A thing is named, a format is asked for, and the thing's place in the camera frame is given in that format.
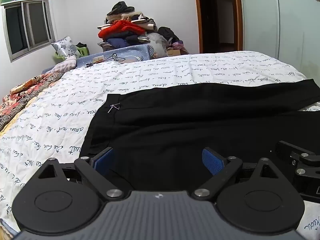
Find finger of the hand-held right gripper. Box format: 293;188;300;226
275;141;320;180

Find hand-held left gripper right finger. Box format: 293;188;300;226
191;147;283;202

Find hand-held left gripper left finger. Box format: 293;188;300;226
37;147;134;201

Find black pants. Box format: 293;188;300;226
79;79;320;193

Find white script printed bed quilt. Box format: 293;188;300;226
0;51;320;238

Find pink quilted blanket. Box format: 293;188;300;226
53;55;77;74

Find orange floral blanket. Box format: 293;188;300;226
0;72;66;133

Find blue blanket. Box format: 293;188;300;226
41;44;153;74

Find grey floral pillow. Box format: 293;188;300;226
51;36;82;58

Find flower printed wardrobe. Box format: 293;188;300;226
239;0;320;104

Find clear plastic bag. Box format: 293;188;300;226
147;32;170;58

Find pile of clothes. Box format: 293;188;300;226
97;1;184;55

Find sliding window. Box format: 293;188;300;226
2;0;56;62

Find thin black cable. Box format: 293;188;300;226
86;53;126;68

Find wooden door frame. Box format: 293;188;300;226
193;0;243;54

